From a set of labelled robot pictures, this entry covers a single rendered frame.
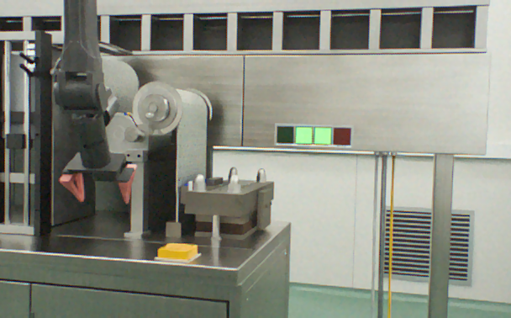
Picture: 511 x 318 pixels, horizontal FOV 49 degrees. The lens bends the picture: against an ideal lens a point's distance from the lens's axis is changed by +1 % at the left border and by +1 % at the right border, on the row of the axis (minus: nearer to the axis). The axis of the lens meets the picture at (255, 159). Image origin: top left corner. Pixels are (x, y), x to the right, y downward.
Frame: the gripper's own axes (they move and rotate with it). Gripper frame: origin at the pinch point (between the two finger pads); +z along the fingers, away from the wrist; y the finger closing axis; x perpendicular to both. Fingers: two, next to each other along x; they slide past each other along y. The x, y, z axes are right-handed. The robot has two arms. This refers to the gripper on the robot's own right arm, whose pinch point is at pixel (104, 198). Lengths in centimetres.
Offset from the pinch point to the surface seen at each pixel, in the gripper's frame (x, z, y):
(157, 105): -41.1, -0.8, -1.3
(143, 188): -28.2, 17.8, 1.7
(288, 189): -248, 174, -30
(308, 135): -62, 19, -42
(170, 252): -1.1, 15.5, -12.1
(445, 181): -64, 37, -87
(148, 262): 1.6, 16.4, -7.7
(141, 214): -24.7, 23.8, 2.0
